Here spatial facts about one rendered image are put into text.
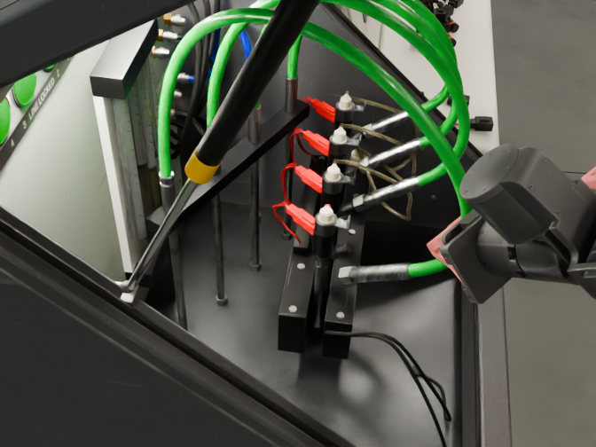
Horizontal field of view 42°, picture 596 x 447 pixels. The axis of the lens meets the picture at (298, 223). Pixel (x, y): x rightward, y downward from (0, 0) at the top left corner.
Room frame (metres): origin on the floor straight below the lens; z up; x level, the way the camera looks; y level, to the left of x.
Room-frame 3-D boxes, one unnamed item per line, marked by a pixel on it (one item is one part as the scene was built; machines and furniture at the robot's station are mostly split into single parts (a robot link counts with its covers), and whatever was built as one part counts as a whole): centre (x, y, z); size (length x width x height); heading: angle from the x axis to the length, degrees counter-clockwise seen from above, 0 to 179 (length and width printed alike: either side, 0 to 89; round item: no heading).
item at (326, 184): (0.78, -0.05, 1.01); 0.05 x 0.03 x 0.21; 84
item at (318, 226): (0.70, -0.05, 1.01); 0.05 x 0.03 x 0.21; 84
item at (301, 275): (0.82, -0.05, 0.91); 0.34 x 0.10 x 0.15; 174
